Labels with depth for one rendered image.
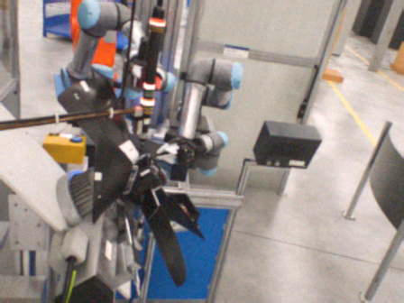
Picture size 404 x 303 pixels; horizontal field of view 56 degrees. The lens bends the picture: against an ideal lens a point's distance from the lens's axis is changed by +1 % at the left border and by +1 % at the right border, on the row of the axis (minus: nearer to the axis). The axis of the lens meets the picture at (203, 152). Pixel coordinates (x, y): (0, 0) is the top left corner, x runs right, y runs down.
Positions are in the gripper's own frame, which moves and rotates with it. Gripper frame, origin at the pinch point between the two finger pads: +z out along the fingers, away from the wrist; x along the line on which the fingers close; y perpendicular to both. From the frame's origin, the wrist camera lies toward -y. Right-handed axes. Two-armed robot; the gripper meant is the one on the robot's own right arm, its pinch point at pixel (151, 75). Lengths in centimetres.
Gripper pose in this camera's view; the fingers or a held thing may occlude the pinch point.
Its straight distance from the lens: 119.2
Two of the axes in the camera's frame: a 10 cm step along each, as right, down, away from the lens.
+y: -1.8, 8.8, 4.3
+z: 3.2, 4.7, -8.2
